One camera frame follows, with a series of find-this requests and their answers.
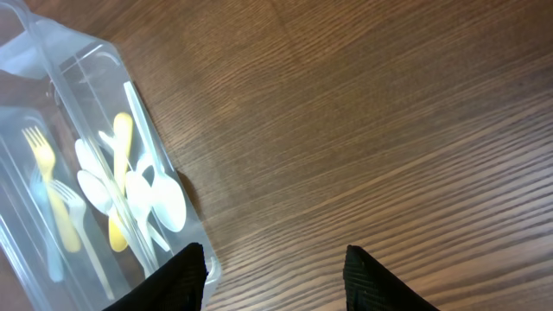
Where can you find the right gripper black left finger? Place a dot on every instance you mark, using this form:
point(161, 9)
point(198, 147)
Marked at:
point(178, 285)

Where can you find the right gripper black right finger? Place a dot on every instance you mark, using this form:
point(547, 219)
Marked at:
point(370, 286)

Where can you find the white plastic spoon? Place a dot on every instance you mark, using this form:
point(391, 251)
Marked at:
point(168, 199)
point(97, 193)
point(138, 191)
point(88, 162)

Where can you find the light blue plastic fork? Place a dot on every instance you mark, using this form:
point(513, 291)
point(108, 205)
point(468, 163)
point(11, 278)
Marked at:
point(40, 196)

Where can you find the white plastic fork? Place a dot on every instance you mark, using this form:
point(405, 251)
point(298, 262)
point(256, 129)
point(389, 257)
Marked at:
point(77, 211)

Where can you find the yellow plastic spoon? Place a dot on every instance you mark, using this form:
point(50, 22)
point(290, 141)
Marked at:
point(123, 128)

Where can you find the yellow plastic fork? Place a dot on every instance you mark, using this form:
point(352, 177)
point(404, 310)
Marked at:
point(45, 159)

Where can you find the right clear plastic container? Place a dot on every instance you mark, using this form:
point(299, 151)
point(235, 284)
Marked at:
point(88, 78)

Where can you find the clear plastic container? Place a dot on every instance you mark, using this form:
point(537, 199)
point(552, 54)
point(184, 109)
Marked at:
point(88, 78)
point(27, 101)

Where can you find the left clear plastic container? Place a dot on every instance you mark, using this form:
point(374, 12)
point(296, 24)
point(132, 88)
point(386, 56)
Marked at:
point(27, 101)

